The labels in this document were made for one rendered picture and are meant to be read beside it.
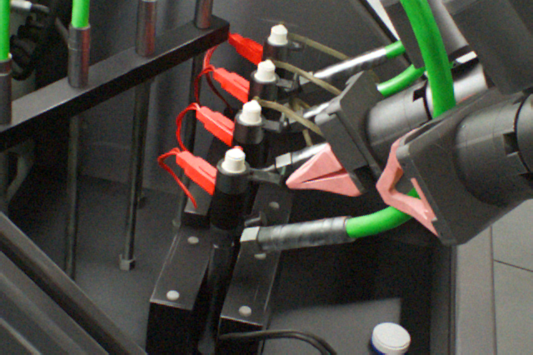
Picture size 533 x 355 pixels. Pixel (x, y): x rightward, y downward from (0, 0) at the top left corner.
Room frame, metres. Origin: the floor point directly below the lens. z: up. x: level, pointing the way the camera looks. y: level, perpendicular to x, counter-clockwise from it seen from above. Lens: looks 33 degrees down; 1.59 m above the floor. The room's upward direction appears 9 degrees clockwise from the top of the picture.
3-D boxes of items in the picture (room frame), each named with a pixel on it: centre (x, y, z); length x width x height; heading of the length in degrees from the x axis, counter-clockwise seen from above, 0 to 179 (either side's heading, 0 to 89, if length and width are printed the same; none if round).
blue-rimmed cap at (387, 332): (0.83, -0.16, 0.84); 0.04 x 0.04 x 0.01
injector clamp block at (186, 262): (0.83, 0.01, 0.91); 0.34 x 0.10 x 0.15; 176
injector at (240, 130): (0.79, 0.01, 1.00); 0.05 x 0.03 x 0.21; 86
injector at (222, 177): (0.71, 0.01, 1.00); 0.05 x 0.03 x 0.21; 86
